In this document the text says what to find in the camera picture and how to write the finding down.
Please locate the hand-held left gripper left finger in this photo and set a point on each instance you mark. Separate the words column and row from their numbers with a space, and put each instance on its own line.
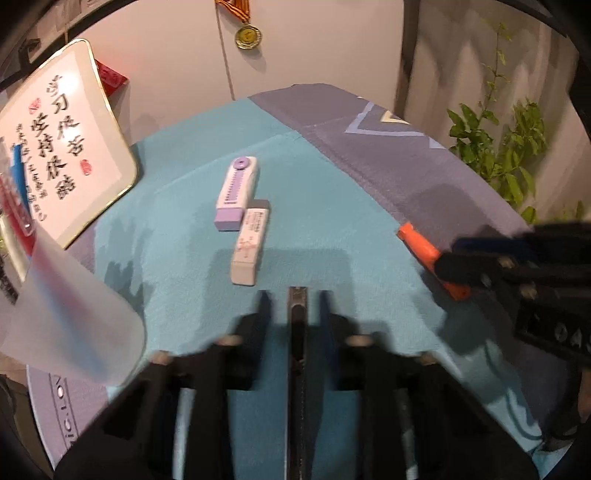
column 258, row 323

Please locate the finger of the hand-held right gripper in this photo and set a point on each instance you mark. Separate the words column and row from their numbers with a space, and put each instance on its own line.
column 461, row 267
column 494, row 243

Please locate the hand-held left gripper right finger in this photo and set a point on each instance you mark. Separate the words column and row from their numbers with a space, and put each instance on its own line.
column 328, row 323

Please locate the grey utility knife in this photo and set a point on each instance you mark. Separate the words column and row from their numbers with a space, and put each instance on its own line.
column 297, row 350

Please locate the orange marker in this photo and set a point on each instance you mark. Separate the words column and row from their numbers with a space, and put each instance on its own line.
column 418, row 242

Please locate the translucent white pen cup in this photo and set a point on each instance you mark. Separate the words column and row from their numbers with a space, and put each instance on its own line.
column 78, row 323

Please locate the red pen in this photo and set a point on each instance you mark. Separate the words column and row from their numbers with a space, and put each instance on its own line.
column 16, row 207

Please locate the blue pen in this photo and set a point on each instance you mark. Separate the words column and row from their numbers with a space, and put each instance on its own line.
column 19, row 170

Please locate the white eraser with pink print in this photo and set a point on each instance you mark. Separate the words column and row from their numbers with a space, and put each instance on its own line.
column 249, row 244

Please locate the green leafy plant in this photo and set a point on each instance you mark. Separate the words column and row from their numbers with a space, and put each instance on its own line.
column 512, row 147

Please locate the purple sliding eraser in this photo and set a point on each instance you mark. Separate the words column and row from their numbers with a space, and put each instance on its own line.
column 238, row 189

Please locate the white calligraphy plaque gold rim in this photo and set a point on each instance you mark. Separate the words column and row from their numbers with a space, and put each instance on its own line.
column 64, row 138

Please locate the red hanging ornament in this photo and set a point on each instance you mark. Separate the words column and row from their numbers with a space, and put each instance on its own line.
column 111, row 78

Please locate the gold medal with striped ribbon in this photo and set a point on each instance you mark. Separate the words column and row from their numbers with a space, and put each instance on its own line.
column 248, row 36

